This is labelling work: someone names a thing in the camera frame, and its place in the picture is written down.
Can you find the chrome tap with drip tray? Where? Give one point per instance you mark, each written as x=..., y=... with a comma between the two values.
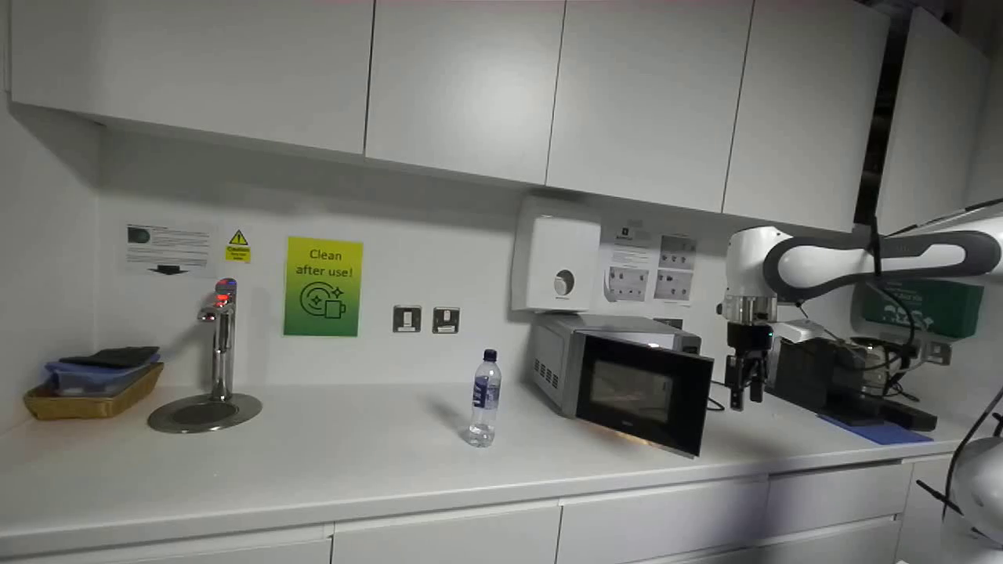
x=220, y=404

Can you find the yellow warning sticker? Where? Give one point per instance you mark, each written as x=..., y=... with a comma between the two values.
x=237, y=250

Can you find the printed instruction sheets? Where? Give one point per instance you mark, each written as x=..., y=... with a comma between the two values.
x=648, y=265

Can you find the white lower cabinets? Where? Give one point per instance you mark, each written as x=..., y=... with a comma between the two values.
x=840, y=515

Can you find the clear plastic water bottle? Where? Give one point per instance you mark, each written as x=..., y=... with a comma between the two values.
x=483, y=398

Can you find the green first aid box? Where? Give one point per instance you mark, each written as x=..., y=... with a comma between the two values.
x=937, y=309

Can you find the white upper cabinets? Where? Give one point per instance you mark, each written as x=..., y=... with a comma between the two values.
x=784, y=110

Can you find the wall socket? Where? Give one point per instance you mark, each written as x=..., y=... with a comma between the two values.
x=447, y=321
x=405, y=321

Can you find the green yellow cleaning poster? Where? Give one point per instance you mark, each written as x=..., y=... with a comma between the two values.
x=325, y=287

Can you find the white notice label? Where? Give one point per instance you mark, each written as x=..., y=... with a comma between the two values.
x=167, y=250

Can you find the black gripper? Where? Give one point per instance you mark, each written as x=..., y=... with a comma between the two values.
x=750, y=325

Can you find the right wall socket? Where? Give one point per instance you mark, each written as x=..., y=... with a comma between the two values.
x=447, y=321

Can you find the silver microwave body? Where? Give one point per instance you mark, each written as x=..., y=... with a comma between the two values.
x=558, y=343

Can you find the wicker basket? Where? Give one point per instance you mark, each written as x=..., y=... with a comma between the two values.
x=41, y=403

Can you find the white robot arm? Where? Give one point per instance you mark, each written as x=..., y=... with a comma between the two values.
x=773, y=269

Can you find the black microwave door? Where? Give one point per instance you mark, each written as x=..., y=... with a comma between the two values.
x=648, y=392

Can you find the left wall socket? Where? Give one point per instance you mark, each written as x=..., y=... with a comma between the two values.
x=405, y=321

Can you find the white cabinets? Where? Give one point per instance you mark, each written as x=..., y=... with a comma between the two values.
x=784, y=110
x=840, y=515

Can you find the blue mat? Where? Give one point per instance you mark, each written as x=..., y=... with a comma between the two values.
x=878, y=435

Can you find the white paper towel dispenser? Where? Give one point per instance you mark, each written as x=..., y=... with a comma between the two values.
x=555, y=262

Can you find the black coffee machine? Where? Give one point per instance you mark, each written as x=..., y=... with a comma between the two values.
x=848, y=380

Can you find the blue folded cloth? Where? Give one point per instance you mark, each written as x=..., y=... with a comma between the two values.
x=102, y=372

